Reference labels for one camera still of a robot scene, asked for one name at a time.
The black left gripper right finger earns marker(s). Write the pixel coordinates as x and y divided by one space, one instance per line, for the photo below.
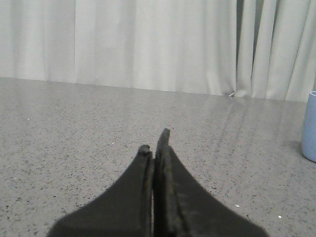
183 208

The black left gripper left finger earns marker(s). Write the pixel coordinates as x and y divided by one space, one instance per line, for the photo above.
124 210

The blue plastic cup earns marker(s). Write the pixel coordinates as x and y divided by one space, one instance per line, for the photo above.
309 129

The white pleated curtain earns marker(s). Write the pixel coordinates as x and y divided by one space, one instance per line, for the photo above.
253 48

